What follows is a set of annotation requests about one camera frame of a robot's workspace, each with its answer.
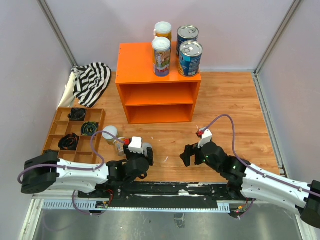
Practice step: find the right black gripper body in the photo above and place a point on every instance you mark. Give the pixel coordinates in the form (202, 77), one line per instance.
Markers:
(196, 154)

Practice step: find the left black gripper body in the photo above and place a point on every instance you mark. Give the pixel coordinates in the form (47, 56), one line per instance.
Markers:
(149, 155)

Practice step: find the small green can white lid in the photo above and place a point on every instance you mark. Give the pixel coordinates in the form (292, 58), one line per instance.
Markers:
(146, 145)

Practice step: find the orange fruit can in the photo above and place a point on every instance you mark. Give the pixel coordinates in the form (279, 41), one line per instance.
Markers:
(119, 147)

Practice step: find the blue yellow tin can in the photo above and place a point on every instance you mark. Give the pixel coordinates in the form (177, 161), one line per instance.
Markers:
(190, 54)

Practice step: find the tall blue colourful can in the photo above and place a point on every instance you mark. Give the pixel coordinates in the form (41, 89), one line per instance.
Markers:
(161, 56)

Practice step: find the yellow can with white lid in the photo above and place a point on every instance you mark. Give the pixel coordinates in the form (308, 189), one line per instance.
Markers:
(163, 29)

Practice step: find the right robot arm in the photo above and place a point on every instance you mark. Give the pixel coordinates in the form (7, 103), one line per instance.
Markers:
(246, 180)

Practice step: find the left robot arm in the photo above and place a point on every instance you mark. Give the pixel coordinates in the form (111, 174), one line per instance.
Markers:
(49, 172)

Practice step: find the orange wooden shelf cabinet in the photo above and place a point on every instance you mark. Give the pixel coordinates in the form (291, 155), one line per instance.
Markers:
(150, 99)

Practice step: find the wooden compartment tray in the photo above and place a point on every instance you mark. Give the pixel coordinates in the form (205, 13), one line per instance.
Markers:
(73, 132)

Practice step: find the black white striped cloth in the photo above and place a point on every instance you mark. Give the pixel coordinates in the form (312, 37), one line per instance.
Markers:
(91, 81)

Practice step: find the dark blue tin can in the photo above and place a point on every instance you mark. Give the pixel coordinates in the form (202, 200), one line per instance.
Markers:
(186, 33)

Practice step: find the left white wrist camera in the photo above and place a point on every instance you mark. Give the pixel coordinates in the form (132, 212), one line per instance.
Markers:
(134, 145)

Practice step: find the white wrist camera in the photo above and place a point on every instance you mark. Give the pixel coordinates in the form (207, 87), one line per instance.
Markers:
(205, 137)
(134, 145)

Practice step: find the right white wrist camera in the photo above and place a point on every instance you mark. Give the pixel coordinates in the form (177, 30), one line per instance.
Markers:
(205, 137)

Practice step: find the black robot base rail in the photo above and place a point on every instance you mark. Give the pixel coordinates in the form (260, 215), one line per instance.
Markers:
(163, 195)

